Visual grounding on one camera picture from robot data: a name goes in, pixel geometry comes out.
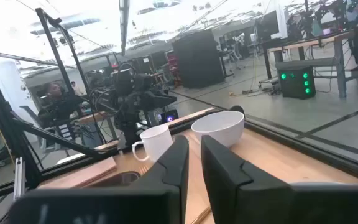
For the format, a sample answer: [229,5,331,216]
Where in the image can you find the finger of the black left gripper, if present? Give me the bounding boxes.
[149,91,178,110]

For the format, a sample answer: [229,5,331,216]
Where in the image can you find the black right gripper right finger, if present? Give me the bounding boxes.
[201,135,293,224]

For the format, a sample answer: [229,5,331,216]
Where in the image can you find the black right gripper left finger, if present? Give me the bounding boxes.
[130,135,190,224]

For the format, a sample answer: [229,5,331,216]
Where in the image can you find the white ceramic mug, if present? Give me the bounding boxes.
[131,123,173,163]

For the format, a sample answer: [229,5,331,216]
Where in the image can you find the brown plastic tray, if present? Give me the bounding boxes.
[87,170,142,188]

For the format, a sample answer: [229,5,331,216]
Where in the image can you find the white ceramic bowl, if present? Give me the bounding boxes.
[190,110,245,149]

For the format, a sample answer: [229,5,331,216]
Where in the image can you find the black device purple light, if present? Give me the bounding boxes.
[158,108,180,124]

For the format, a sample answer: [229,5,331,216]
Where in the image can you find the tall black cabinet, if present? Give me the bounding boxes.
[172,29,226,90]

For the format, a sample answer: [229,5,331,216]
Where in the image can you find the black box green lights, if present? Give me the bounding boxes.
[277,65,316,100]

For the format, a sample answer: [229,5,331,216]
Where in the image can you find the wooden workbench in background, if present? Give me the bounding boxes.
[261,23,358,99]

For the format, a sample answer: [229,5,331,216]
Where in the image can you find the silver frame bracket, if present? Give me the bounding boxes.
[13,157,25,200]

